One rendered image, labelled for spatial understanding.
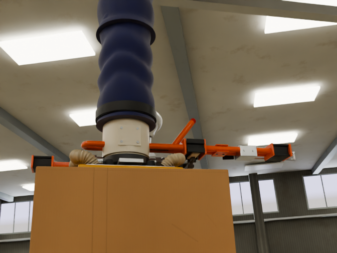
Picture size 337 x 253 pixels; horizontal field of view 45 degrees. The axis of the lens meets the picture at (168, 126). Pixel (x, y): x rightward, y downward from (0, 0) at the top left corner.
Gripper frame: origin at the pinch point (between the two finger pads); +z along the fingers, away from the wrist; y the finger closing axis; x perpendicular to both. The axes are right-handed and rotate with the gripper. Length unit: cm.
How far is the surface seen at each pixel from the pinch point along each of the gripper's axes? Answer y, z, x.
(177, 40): -270, -327, -99
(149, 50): -37.2, 7.7, 16.5
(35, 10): -288, -311, 90
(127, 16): -49, 12, 25
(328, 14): -199, -156, -209
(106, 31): -46, 6, 33
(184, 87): -271, -470, -149
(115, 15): -50, 11, 29
